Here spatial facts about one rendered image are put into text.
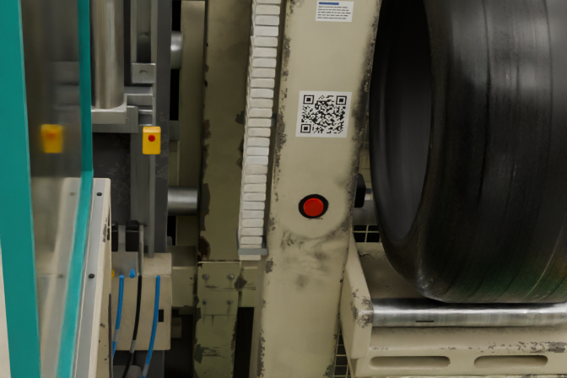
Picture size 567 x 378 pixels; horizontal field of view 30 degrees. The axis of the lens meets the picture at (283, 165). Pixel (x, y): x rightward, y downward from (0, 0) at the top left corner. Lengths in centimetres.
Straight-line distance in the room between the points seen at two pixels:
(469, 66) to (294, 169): 33
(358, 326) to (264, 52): 44
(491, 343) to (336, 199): 34
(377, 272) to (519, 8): 69
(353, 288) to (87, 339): 69
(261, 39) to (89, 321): 57
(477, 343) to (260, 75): 56
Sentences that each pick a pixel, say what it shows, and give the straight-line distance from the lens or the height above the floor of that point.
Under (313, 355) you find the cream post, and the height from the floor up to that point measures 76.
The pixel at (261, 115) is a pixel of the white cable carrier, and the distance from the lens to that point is 153.
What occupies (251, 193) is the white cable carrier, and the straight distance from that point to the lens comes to 160.
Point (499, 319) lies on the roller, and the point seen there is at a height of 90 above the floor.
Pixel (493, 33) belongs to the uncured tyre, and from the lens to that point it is 139.
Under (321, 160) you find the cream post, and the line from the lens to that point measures 157.
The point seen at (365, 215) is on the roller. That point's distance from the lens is 188.
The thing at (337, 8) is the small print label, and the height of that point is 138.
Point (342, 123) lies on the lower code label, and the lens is 154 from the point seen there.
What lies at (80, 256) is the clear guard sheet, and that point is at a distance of 111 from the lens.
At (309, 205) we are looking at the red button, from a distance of 160.
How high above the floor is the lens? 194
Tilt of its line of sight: 31 degrees down
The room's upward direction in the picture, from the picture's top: 5 degrees clockwise
